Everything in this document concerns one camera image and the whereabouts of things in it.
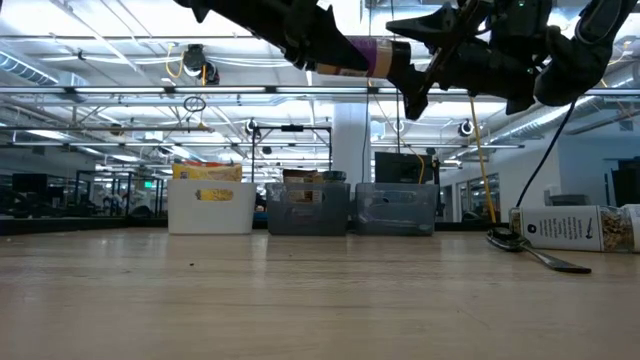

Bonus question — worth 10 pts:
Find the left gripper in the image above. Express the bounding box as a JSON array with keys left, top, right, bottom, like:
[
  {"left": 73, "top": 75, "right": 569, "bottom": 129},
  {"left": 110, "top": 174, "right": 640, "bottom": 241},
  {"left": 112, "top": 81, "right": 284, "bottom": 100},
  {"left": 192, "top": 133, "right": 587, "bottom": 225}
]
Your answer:
[{"left": 174, "top": 0, "right": 371, "bottom": 72}]

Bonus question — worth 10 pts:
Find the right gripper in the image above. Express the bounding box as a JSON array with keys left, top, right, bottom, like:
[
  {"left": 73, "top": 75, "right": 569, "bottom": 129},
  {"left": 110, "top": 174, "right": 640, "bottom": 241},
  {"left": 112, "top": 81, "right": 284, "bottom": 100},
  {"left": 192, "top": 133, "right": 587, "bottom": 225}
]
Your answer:
[{"left": 384, "top": 0, "right": 551, "bottom": 121}]

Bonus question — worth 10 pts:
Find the purple-label spice jar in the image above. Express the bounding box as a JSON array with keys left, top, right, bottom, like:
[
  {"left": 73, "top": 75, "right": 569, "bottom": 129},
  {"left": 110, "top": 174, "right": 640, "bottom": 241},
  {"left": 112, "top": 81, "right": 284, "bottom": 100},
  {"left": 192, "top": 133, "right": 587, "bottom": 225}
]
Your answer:
[{"left": 313, "top": 35, "right": 412, "bottom": 79}]

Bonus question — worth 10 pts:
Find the dark grey metal spoon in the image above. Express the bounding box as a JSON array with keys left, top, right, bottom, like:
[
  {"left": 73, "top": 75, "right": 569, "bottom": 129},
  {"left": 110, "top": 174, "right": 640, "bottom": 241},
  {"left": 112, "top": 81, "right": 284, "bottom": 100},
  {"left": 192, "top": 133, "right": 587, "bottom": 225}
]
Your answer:
[{"left": 485, "top": 225, "right": 593, "bottom": 275}]

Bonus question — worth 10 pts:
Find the black computer monitor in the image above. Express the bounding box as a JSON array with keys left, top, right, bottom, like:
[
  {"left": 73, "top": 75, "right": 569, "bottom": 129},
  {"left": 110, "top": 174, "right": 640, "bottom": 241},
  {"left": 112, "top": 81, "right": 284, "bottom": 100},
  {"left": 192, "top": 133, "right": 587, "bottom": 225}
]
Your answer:
[{"left": 374, "top": 152, "right": 435, "bottom": 184}]

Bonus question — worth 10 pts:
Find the grey translucent plastic bin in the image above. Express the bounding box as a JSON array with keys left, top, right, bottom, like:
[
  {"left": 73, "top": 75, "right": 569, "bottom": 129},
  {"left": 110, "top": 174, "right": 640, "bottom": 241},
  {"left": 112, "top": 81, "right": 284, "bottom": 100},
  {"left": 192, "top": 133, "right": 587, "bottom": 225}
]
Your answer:
[
  {"left": 264, "top": 182, "right": 352, "bottom": 237},
  {"left": 354, "top": 182, "right": 440, "bottom": 237}
]

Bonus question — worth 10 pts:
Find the grey background bin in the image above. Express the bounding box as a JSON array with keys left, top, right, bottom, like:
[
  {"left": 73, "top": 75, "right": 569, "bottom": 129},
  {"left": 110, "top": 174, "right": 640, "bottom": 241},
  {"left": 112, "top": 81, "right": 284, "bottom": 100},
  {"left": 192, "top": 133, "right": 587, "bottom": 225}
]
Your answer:
[{"left": 549, "top": 193, "right": 591, "bottom": 207}]

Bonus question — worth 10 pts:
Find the white plastic bin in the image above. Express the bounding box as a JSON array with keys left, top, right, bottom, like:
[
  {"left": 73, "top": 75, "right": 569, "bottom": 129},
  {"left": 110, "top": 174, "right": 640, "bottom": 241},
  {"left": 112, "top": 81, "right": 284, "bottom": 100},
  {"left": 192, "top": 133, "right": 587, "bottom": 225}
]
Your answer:
[{"left": 167, "top": 178, "right": 258, "bottom": 236}]

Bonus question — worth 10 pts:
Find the black frame stand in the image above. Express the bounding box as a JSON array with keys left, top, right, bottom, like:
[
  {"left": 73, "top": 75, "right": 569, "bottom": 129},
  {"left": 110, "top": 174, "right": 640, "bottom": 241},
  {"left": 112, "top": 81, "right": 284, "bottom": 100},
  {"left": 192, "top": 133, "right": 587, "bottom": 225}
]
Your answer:
[{"left": 249, "top": 124, "right": 334, "bottom": 184}]

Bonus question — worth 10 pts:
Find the yellow cable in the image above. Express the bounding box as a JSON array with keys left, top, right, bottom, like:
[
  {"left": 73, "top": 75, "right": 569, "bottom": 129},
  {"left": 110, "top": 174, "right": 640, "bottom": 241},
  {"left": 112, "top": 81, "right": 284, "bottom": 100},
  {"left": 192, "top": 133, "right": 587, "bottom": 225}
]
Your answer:
[{"left": 468, "top": 94, "right": 499, "bottom": 225}]

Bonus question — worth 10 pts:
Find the right arm's black cable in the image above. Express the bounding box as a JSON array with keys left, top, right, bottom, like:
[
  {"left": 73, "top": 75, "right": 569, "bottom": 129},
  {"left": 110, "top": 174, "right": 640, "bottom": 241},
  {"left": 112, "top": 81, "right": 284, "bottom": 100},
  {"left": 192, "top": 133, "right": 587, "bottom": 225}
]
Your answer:
[{"left": 514, "top": 99, "right": 577, "bottom": 209}]

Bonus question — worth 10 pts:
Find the black aluminium table frame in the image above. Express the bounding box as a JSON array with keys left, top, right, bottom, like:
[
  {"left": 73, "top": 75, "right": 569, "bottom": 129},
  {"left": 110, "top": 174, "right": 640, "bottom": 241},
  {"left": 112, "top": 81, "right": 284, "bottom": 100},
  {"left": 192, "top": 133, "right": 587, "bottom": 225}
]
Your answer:
[{"left": 0, "top": 214, "right": 640, "bottom": 241}]

